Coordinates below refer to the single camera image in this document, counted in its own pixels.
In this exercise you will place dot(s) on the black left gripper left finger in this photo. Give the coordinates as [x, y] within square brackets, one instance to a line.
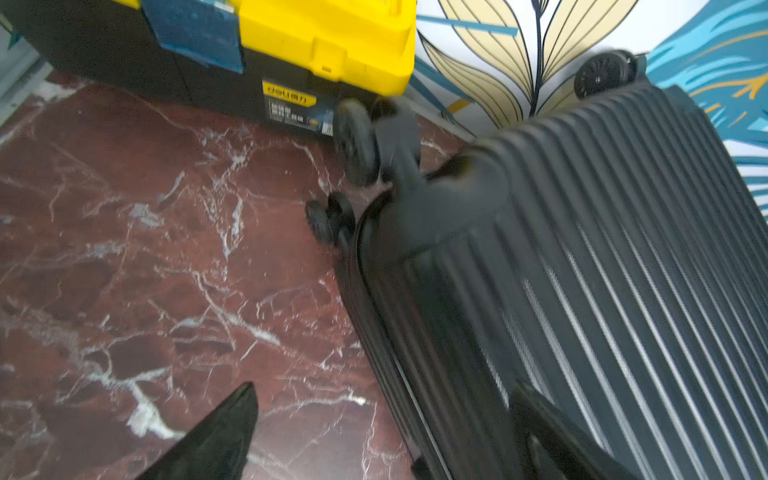
[217, 447]

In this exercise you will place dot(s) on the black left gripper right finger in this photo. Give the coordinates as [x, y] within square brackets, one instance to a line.
[536, 421]

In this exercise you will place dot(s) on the black hard-shell suitcase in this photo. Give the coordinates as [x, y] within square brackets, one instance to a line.
[609, 254]

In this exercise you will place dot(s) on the yellow and black toolbox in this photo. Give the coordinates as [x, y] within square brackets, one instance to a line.
[319, 66]

